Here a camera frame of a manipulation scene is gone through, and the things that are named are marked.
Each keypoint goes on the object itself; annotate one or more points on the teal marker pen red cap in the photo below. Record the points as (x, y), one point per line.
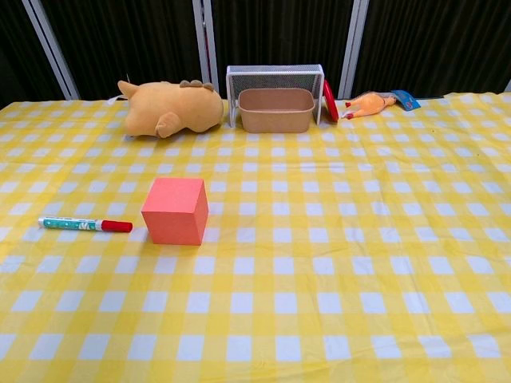
(72, 223)

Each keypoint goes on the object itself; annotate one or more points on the red round lid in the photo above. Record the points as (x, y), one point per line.
(331, 101)

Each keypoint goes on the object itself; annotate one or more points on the orange rubber chicken toy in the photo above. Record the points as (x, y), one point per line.
(369, 104)

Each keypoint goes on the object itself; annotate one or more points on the pink cube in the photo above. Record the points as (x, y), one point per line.
(175, 217)

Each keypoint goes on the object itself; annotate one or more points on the blue paper tag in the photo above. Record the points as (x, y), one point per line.
(408, 100)

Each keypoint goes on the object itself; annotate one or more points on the black pleated curtain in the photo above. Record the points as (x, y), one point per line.
(131, 36)

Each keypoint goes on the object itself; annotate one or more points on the brown rectangular tub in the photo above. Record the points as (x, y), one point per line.
(275, 117)

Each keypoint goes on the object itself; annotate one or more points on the yellow checkered tablecloth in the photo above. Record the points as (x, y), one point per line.
(303, 279)

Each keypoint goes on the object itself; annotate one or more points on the tan plush animal toy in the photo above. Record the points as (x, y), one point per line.
(171, 105)

